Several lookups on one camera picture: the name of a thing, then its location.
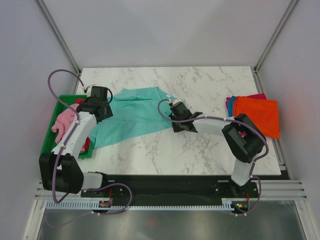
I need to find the teal t shirt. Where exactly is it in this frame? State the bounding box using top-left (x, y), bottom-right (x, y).
top-left (88, 86), bottom-right (176, 148)

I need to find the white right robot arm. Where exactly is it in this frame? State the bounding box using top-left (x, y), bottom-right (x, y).
top-left (168, 99), bottom-right (269, 197)

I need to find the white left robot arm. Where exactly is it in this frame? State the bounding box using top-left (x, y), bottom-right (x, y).
top-left (39, 86), bottom-right (113, 197)

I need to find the green plastic bin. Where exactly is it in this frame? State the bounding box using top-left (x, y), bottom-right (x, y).
top-left (40, 94), bottom-right (96, 160)

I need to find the pink t shirt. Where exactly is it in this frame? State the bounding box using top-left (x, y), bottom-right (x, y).
top-left (51, 108), bottom-right (76, 144)

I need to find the magenta t shirt in bin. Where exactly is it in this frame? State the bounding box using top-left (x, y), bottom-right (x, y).
top-left (75, 98), bottom-right (91, 154)

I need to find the blue folded t shirt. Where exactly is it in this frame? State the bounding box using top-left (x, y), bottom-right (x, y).
top-left (225, 96), bottom-right (237, 117)

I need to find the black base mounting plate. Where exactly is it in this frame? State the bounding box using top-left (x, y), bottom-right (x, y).
top-left (51, 174), bottom-right (260, 207)

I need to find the magenta folded t shirt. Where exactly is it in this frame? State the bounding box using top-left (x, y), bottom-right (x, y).
top-left (225, 92), bottom-right (268, 111)

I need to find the orange folded t shirt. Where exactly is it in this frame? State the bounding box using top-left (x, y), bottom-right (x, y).
top-left (233, 96), bottom-right (280, 139)

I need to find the white slotted cable duct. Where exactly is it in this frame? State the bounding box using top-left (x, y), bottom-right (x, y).
top-left (45, 198), bottom-right (250, 211)

